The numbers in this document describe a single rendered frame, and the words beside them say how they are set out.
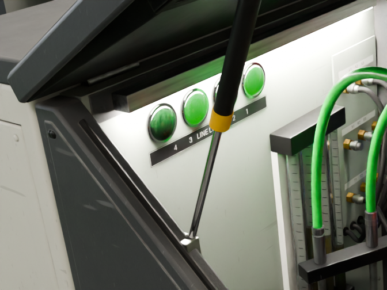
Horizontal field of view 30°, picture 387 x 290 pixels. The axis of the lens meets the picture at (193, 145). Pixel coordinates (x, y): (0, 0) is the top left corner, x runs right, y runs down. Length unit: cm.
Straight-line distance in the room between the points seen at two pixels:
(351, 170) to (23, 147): 61
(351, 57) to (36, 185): 58
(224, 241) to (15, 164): 32
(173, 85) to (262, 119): 23
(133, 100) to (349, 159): 54
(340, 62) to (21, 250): 58
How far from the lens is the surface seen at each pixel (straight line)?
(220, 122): 63
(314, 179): 103
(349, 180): 127
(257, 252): 111
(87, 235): 83
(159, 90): 85
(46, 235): 92
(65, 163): 81
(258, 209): 108
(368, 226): 111
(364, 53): 125
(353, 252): 112
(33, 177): 88
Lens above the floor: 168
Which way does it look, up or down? 22 degrees down
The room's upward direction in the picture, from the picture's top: 8 degrees counter-clockwise
